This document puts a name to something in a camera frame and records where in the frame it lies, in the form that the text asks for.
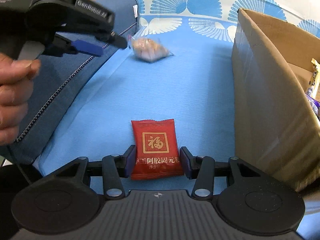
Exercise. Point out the cardboard box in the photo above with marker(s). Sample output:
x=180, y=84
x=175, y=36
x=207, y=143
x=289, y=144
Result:
x=276, y=129

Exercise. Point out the purple candy bar wrapper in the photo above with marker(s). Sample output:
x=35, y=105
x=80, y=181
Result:
x=313, y=103

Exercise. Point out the red square snack packet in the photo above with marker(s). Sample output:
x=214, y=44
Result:
x=157, y=153

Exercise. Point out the yellow candy packet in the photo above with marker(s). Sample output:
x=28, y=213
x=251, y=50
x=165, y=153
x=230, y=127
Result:
x=314, y=81

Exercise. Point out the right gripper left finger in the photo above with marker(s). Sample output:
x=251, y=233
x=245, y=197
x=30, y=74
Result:
x=115, y=167

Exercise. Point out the person left hand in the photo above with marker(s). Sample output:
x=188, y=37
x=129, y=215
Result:
x=16, y=89

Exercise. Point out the blue sofa armrest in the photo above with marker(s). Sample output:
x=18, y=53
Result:
x=59, y=81

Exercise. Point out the clear bag brown snacks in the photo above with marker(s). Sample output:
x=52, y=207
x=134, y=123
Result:
x=148, y=50

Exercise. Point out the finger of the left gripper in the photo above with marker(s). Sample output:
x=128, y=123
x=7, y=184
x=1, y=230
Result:
x=113, y=39
x=62, y=45

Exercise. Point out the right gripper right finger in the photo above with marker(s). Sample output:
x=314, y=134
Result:
x=202, y=170

